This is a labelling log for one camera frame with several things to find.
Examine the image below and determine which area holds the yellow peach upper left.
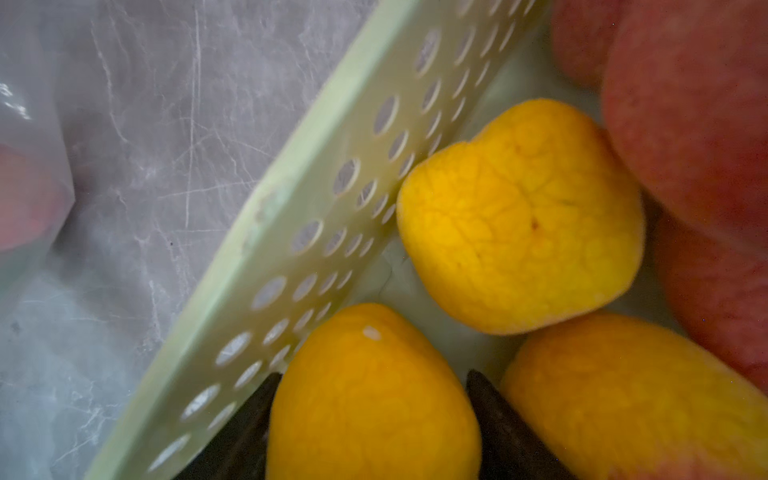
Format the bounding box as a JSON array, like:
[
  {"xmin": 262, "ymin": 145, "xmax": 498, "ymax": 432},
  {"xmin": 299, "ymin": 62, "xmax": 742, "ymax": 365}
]
[{"xmin": 397, "ymin": 99, "xmax": 646, "ymax": 335}]

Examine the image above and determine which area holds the pink peach front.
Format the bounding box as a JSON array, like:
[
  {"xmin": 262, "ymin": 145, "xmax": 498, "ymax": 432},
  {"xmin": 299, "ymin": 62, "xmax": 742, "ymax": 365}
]
[{"xmin": 1, "ymin": 145, "xmax": 74, "ymax": 251}]

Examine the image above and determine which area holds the large pink peach top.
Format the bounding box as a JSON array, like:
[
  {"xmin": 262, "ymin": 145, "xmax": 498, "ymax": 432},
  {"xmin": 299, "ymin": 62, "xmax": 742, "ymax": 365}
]
[{"xmin": 601, "ymin": 1, "xmax": 767, "ymax": 254}]

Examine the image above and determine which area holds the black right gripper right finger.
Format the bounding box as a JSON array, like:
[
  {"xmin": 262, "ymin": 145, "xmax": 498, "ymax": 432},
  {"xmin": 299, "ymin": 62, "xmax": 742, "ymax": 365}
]
[{"xmin": 466, "ymin": 369, "xmax": 575, "ymax": 480}]

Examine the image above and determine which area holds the yellow peach with red spot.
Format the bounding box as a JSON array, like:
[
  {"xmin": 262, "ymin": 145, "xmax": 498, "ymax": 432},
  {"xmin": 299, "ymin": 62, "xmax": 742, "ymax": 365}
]
[{"xmin": 501, "ymin": 312, "xmax": 767, "ymax": 479}]

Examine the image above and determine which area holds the yellow peach front left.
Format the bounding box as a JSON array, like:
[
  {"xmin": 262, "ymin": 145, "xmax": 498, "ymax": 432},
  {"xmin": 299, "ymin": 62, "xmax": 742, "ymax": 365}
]
[{"xmin": 265, "ymin": 303, "xmax": 482, "ymax": 479}]

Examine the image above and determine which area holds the pink peach behind top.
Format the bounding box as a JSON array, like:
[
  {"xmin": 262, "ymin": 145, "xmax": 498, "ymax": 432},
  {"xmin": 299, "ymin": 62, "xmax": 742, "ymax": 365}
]
[{"xmin": 550, "ymin": 0, "xmax": 631, "ymax": 90}]

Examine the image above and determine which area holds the clear zip-top bag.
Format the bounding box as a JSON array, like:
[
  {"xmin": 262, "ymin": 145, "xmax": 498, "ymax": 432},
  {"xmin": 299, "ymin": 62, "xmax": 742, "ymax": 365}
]
[{"xmin": 1, "ymin": 1, "xmax": 75, "ymax": 297}]

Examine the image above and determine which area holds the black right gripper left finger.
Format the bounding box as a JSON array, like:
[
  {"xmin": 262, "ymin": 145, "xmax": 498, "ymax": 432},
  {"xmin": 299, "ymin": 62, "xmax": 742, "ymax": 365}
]
[{"xmin": 175, "ymin": 372, "xmax": 282, "ymax": 480}]

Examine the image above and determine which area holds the pink peach centre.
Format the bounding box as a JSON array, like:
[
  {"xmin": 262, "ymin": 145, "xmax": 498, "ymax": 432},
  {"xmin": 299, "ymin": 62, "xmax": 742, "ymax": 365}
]
[{"xmin": 653, "ymin": 213, "xmax": 767, "ymax": 392}]

